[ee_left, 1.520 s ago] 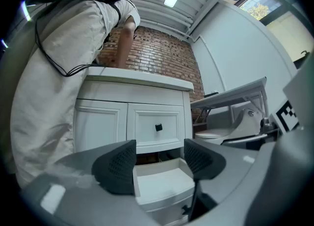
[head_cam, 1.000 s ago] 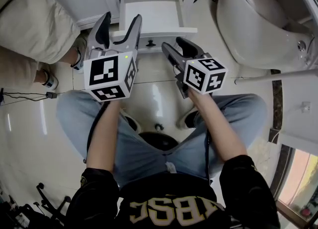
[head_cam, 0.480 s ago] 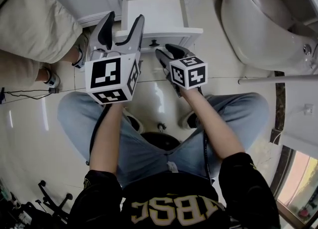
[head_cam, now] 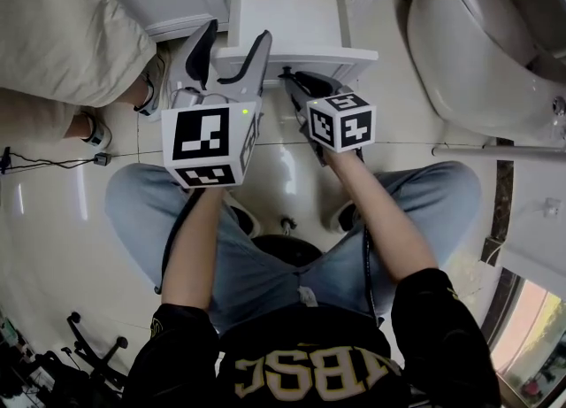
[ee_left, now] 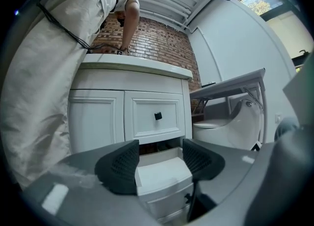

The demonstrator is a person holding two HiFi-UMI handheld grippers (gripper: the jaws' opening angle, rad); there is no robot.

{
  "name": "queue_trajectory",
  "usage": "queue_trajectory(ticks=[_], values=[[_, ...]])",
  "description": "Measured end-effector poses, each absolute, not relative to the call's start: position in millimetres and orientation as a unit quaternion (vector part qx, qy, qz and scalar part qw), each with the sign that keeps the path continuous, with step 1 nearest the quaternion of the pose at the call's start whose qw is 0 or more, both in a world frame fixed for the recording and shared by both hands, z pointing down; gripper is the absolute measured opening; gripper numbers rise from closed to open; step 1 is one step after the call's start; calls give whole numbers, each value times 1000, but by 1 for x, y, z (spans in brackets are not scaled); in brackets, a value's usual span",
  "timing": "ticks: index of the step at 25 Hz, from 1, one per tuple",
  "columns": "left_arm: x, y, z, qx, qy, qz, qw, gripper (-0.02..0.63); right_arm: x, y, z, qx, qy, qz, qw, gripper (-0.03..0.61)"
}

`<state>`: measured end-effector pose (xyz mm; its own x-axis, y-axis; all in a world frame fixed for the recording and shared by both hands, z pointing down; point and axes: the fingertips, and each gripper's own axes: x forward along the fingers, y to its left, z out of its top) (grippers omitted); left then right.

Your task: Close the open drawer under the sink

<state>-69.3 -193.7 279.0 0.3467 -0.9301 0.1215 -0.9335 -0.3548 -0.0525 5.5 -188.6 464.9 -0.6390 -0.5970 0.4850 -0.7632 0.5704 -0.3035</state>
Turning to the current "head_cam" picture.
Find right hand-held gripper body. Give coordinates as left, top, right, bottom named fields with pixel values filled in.
left=298, top=82, right=378, bottom=167

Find person's blue jeans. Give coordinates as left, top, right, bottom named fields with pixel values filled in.
left=104, top=159, right=484, bottom=335

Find person's right forearm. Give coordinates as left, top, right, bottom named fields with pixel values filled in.
left=324, top=148, right=441, bottom=286

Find grey metal rail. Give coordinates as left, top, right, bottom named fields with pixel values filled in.
left=431, top=143, right=566, bottom=162

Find window with dark frame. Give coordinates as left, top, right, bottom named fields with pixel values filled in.
left=479, top=266, right=566, bottom=408

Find white toilet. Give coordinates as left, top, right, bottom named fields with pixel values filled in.
left=405, top=0, right=566, bottom=144

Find person's left forearm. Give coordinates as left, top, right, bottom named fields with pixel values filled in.
left=160, top=184, right=227, bottom=312

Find person's black printed shirt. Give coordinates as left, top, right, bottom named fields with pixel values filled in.
left=122, top=266, right=503, bottom=408

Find person's right black shoe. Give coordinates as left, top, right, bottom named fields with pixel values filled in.
left=325, top=200, right=362, bottom=235

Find thin black floor cable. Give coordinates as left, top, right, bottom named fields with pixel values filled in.
left=0, top=145, right=99, bottom=175

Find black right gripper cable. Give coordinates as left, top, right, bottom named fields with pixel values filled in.
left=360, top=222, right=386, bottom=327

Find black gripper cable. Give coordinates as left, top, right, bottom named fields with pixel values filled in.
left=153, top=189, right=209, bottom=296
left=360, top=222, right=386, bottom=327

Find dark marble threshold strip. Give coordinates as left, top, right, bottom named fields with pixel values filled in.
left=479, top=136, right=516, bottom=266

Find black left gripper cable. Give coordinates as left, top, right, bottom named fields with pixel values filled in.
left=153, top=189, right=209, bottom=296

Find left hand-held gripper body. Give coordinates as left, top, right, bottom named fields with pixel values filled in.
left=160, top=81, right=266, bottom=189

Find white drawer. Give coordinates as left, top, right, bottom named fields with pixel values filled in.
left=210, top=0, right=380, bottom=87

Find black round stool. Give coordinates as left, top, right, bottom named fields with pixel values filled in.
left=250, top=216, right=325, bottom=269

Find black office chair base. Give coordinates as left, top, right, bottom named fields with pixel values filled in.
left=37, top=311, right=130, bottom=394

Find person's black shoe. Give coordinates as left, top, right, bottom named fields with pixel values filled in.
left=325, top=200, right=362, bottom=235
left=223, top=193, right=264, bottom=239

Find person's left black shoe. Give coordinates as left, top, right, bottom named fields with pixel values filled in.
left=223, top=193, right=264, bottom=239

